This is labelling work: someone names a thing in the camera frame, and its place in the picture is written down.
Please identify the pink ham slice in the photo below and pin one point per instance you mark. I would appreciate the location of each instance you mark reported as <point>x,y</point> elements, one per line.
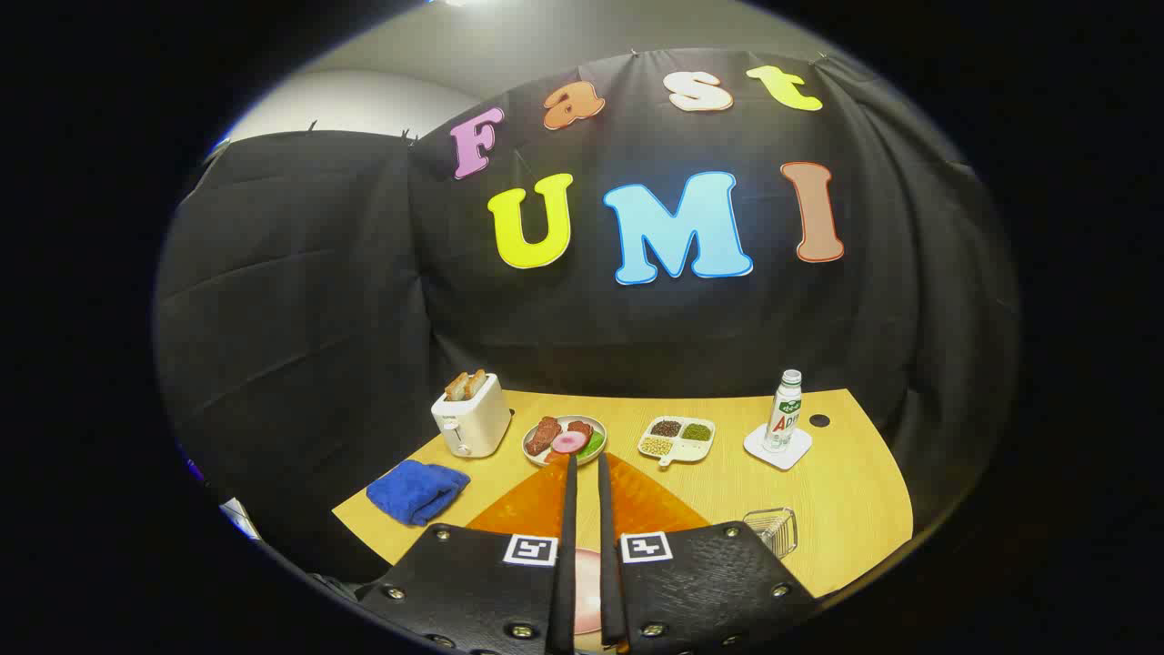
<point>570,442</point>

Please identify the yellow beans portion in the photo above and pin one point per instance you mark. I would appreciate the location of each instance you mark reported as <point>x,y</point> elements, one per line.
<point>656,447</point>

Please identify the white toaster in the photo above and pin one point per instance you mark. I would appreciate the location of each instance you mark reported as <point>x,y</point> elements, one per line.
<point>477,423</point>

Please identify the blue cloth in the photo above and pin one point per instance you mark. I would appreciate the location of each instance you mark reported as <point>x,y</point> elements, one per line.
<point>414,491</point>

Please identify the pink plate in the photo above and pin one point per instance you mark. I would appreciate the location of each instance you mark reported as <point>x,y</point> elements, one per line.
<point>588,591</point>

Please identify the dark beans portion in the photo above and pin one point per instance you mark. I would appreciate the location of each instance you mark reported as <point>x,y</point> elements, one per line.
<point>666,428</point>

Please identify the black backdrop cloth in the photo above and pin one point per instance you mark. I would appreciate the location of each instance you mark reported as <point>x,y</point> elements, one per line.
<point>318,318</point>

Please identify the white drink bottle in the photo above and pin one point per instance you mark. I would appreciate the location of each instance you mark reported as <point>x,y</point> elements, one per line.
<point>782,418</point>

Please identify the white flat object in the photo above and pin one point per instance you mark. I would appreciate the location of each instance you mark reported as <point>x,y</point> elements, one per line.
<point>241,518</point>

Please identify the toast slice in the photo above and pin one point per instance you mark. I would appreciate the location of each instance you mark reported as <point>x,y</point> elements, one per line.
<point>456,387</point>
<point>476,383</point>

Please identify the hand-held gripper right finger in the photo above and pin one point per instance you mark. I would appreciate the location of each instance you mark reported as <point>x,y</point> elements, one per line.
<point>607,509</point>

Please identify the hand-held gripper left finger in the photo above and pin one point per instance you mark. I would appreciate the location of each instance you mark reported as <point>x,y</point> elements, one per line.
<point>566,509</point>

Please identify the white divided dish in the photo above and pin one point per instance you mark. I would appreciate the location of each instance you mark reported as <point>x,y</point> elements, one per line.
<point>696,448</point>

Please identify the green beans portion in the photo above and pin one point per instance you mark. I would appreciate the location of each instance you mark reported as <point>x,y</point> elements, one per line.
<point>697,432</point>

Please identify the white square coaster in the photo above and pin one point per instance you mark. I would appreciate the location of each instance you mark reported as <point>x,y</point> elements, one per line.
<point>791,455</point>

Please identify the green lettuce leaf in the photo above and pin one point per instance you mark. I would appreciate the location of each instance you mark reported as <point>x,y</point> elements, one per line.
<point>595,444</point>

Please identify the small brown meat piece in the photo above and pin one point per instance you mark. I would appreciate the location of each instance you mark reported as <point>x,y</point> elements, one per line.
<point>579,427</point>

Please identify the round grey food plate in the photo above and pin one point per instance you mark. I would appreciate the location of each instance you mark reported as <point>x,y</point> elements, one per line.
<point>536,458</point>

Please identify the large brown meat piece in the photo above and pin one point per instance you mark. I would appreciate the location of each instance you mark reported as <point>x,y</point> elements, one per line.
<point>543,435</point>

